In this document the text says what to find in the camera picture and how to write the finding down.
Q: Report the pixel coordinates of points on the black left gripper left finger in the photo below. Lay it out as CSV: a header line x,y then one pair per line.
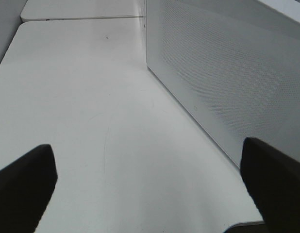
x,y
26,187

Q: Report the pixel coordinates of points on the white microwave door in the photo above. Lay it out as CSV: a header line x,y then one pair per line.
x,y
234,65

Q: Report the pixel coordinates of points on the white microwave oven body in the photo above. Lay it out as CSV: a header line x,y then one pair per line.
x,y
287,8

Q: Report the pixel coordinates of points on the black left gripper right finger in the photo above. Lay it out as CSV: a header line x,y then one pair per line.
x,y
272,179

